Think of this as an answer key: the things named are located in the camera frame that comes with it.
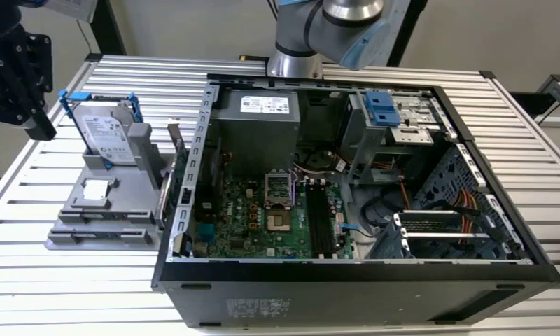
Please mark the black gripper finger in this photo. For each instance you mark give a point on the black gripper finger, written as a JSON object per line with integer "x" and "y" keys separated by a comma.
{"x": 38, "y": 63}
{"x": 38, "y": 126}

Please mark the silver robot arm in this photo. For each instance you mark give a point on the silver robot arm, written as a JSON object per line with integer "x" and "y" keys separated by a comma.
{"x": 298, "y": 31}

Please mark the silver disk in blue carrier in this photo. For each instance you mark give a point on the silver disk in blue carrier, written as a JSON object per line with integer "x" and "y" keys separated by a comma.
{"x": 103, "y": 133}

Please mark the silver CPU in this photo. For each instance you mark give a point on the silver CPU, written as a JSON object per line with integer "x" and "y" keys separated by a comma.
{"x": 94, "y": 190}

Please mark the grey parts rack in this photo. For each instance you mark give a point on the grey parts rack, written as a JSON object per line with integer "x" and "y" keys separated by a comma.
{"x": 130, "y": 199}

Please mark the green graphics card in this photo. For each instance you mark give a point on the green graphics card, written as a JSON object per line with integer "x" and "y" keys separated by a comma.
{"x": 178, "y": 164}

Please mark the yellow tipped black connector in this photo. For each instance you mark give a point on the yellow tipped black connector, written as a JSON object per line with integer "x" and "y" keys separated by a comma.
{"x": 252, "y": 57}

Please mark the grey power supply unit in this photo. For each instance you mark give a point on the grey power supply unit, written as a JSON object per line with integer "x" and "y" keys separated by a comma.
{"x": 256, "y": 140}

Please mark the blue expansion slot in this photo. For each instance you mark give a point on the blue expansion slot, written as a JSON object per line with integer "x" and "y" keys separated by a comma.
{"x": 205, "y": 232}

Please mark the thin metal locking lever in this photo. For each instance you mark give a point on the thin metal locking lever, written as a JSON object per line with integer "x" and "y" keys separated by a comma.
{"x": 293, "y": 190}

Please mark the CPU socket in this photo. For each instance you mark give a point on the CPU socket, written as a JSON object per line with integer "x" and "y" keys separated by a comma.
{"x": 280, "y": 221}

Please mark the black round fan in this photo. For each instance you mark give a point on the black round fan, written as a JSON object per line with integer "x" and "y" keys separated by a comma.
{"x": 318, "y": 161}

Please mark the green motherboard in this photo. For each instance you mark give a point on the green motherboard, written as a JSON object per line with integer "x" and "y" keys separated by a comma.
{"x": 280, "y": 245}

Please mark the white label tag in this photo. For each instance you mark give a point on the white label tag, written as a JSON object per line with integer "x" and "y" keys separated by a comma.
{"x": 338, "y": 166}

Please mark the blue drive latch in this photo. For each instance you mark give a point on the blue drive latch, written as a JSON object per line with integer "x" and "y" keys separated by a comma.
{"x": 380, "y": 105}

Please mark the black PC case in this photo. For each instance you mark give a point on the black PC case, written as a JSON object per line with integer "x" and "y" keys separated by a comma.
{"x": 308, "y": 301}

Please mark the silver drive bay cage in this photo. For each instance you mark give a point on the silver drive bay cage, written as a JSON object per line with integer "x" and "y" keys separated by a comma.
{"x": 408, "y": 136}

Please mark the grey disk bay cage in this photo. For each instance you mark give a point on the grey disk bay cage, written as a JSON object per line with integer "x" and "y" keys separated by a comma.
{"x": 430, "y": 218}

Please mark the aluminium side table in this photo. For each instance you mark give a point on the aluminium side table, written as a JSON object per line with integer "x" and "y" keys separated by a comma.
{"x": 557, "y": 85}

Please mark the black frame post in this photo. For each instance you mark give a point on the black frame post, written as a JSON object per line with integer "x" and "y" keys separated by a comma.
{"x": 109, "y": 35}
{"x": 408, "y": 35}

